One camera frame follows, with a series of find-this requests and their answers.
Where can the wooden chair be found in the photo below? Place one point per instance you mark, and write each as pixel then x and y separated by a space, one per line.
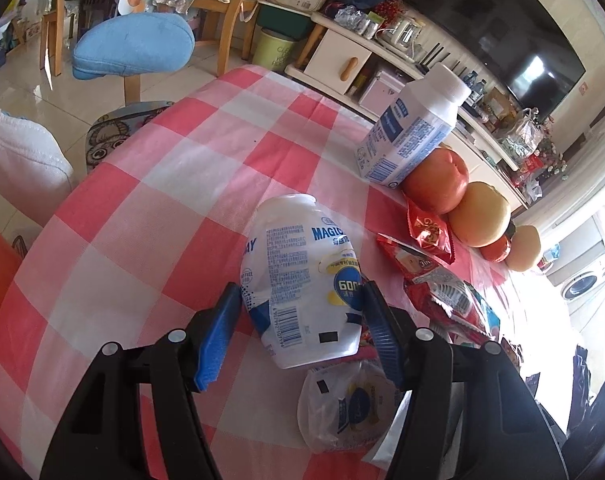
pixel 232 10

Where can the red striped snack wrapper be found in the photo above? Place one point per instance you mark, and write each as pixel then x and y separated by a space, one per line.
pixel 447 300

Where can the pink flower bouquet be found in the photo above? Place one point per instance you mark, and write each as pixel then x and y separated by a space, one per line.
pixel 555 157

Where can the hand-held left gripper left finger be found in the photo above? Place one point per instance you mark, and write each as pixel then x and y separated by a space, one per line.
pixel 215 340

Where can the black router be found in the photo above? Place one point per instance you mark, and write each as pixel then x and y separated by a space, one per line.
pixel 432 60

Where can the silver foil packets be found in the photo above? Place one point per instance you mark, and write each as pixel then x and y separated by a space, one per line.
pixel 357 20

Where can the red cracker packet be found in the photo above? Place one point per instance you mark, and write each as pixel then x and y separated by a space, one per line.
pixel 407 257

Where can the cartoon print stool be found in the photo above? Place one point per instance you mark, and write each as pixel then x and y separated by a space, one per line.
pixel 112 135

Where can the small red candy wrapper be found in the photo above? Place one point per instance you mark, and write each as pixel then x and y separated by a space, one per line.
pixel 430 232

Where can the pink storage case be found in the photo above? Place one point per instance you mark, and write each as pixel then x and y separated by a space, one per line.
pixel 380 92

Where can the dark green box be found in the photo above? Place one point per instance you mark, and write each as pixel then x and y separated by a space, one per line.
pixel 287 20

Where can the crushed white plastic bottle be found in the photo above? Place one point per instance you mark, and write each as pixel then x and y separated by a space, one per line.
pixel 292 270

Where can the pink white checked tablecloth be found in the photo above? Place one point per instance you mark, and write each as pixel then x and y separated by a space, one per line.
pixel 182 185

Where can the blue cushioned stool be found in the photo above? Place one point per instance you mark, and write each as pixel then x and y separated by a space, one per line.
pixel 132 45

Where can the glass electric kettle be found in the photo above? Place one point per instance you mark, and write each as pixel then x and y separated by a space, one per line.
pixel 402 35

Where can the black television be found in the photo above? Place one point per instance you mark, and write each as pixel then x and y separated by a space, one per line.
pixel 497 20

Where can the red berry branch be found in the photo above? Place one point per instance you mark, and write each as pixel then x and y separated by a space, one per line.
pixel 387 10

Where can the large yellow pear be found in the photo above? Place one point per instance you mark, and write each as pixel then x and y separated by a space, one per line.
pixel 480 215

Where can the white cushion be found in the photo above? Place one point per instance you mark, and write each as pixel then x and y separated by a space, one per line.
pixel 22 165

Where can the brown paper bag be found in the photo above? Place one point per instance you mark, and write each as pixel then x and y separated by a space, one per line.
pixel 500 102

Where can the white tv cabinet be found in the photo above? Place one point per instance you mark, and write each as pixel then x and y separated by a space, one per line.
pixel 332 65

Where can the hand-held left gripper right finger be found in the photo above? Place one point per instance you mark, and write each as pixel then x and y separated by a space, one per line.
pixel 382 340

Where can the light green bin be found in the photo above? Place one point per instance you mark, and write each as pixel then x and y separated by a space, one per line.
pixel 275 50

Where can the clear plastic bag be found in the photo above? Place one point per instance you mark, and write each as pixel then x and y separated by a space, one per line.
pixel 520 135

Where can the white washing machine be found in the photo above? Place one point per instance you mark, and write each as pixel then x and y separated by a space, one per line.
pixel 582 285

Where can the clear plastic wrapper blue label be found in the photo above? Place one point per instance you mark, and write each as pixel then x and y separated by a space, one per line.
pixel 342 410

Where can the red apple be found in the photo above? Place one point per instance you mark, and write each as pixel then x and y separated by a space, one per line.
pixel 435 182

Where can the white milk bottle blue label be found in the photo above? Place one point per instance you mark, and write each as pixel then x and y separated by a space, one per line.
pixel 407 135

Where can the tangerine with green leaf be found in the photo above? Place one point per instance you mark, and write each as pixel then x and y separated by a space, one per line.
pixel 497 251

